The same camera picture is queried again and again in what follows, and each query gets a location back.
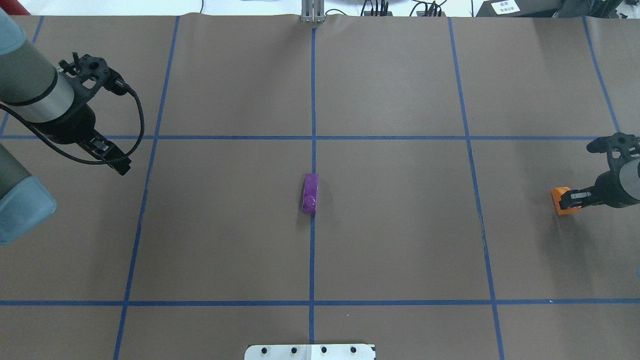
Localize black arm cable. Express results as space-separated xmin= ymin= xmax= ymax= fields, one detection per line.
xmin=0 ymin=85 xmax=146 ymax=166

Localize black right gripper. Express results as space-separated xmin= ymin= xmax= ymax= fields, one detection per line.
xmin=560 ymin=171 xmax=637 ymax=209

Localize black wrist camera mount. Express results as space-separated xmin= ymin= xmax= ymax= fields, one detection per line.
xmin=586 ymin=132 xmax=640 ymax=173
xmin=57 ymin=52 xmax=131 ymax=104

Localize black box with label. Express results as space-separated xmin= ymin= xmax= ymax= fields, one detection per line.
xmin=474 ymin=0 xmax=565 ymax=18

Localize orange trapezoid block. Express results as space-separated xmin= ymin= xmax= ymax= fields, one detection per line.
xmin=551 ymin=186 xmax=582 ymax=216

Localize purple trapezoid block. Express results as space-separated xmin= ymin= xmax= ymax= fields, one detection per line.
xmin=301 ymin=173 xmax=320 ymax=215

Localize aluminium frame post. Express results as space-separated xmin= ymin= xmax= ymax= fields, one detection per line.
xmin=301 ymin=0 xmax=326 ymax=23

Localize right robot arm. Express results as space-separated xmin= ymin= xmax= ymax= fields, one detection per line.
xmin=554 ymin=159 xmax=640 ymax=211

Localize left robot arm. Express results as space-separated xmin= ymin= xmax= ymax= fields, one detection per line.
xmin=0 ymin=11 xmax=146 ymax=245

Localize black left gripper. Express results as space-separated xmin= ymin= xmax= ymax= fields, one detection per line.
xmin=39 ymin=104 xmax=131 ymax=176

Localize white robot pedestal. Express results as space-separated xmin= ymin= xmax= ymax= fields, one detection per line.
xmin=244 ymin=343 xmax=377 ymax=360

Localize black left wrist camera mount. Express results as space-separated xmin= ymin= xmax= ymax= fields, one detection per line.
xmin=57 ymin=52 xmax=131 ymax=104

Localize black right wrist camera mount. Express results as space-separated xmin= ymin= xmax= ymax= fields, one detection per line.
xmin=586 ymin=132 xmax=640 ymax=173

